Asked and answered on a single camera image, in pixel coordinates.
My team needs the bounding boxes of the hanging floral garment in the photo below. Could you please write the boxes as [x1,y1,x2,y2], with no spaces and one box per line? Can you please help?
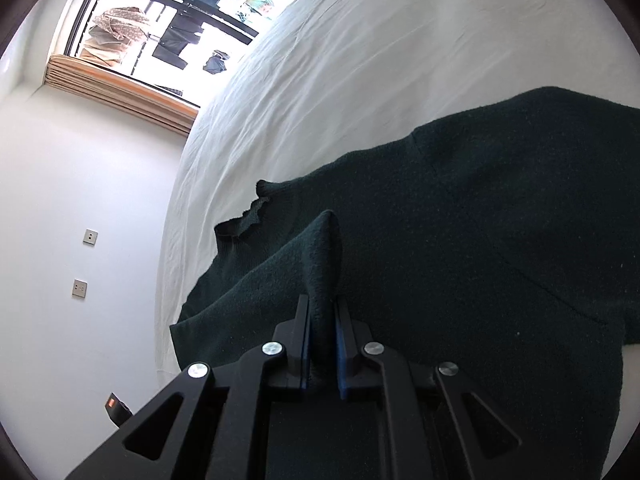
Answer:
[80,6,152,69]

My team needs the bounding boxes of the tan pleated curtain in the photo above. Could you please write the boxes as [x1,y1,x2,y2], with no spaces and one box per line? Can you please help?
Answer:
[45,55,200,136]

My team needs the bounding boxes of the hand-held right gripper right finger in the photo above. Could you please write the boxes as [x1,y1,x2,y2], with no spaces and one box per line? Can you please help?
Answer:
[334,299,547,480]

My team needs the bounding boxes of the hanging green garment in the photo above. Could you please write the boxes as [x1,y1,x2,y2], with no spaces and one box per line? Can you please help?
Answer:
[239,0,277,24]

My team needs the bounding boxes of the dark green towel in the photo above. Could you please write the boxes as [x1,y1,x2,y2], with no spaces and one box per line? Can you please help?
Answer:
[169,86,640,480]

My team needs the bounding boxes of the hanging dark pants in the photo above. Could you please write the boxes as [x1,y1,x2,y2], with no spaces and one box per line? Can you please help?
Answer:
[152,24,202,69]

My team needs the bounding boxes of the small hanging dark garment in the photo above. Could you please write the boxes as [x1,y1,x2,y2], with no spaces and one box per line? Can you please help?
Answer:
[202,50,231,75]

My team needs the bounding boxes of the black device with red light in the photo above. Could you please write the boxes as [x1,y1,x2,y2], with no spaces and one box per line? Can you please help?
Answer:
[104,392,134,429]

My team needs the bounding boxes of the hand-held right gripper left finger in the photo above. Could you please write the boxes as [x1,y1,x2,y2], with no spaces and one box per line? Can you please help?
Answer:
[64,294,313,480]

